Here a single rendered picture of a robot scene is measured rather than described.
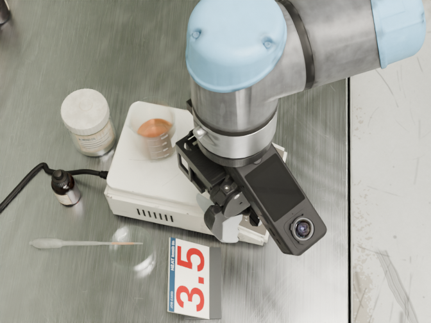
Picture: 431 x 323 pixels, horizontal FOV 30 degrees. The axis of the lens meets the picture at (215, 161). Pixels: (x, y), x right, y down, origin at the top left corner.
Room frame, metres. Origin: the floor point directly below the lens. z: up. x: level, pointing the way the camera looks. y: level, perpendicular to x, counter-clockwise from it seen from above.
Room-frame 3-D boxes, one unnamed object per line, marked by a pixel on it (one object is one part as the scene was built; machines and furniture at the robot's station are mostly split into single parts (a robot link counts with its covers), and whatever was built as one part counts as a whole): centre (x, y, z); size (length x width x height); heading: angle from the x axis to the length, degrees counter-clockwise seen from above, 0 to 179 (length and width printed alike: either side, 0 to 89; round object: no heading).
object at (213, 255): (0.29, 0.04, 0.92); 0.09 x 0.06 x 0.04; 175
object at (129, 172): (0.43, 0.06, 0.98); 0.12 x 0.12 x 0.01; 72
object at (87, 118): (0.51, 0.16, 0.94); 0.06 x 0.06 x 0.08
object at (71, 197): (0.43, 0.19, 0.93); 0.03 x 0.03 x 0.07
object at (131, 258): (0.34, 0.11, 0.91); 0.06 x 0.06 x 0.02
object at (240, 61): (0.35, -0.03, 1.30); 0.09 x 0.08 x 0.11; 104
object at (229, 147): (0.35, -0.02, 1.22); 0.08 x 0.08 x 0.05
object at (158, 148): (0.44, 0.07, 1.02); 0.06 x 0.05 x 0.08; 93
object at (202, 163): (0.35, -0.01, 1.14); 0.09 x 0.08 x 0.12; 32
